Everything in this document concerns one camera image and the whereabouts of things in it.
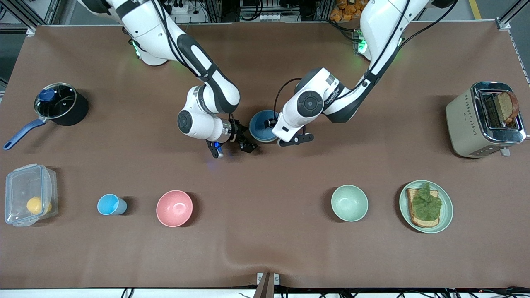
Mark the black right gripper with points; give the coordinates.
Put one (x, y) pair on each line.
(237, 134)

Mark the blue bowl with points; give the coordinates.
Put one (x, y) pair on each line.
(261, 124)

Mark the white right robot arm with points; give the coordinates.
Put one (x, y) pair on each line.
(145, 25)

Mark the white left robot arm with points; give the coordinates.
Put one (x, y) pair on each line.
(310, 103)

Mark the pink bowl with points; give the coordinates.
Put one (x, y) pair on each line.
(174, 208)

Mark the brown table cloth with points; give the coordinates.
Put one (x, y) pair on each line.
(265, 186)

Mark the black electronics box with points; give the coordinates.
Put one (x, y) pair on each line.
(256, 5)

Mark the white power strip with plugs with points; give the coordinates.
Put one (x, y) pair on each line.
(194, 16)

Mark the orange snack packets pile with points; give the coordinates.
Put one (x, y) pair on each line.
(348, 8)

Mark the blue cup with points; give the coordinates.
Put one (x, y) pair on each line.
(108, 204)

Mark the brown pole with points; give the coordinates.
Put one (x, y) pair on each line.
(265, 290)

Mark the green lettuce leaf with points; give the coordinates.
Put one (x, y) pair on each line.
(426, 205)

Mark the toast slice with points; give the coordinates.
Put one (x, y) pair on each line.
(418, 222)

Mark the beige chrome toaster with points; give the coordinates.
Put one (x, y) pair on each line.
(461, 124)

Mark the glass lid blue knob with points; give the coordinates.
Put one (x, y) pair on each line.
(62, 103)

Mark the green plate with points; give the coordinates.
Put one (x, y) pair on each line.
(446, 207)

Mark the yellow lemon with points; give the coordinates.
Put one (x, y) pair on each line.
(35, 205)

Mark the clear plastic lidded container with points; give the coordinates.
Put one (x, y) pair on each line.
(20, 186)

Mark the brown bread slice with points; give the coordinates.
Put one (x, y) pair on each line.
(507, 105)

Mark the aluminium frame post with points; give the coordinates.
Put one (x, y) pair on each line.
(214, 10)
(324, 9)

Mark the aluminium frame profile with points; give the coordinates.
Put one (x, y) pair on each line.
(513, 10)
(54, 10)

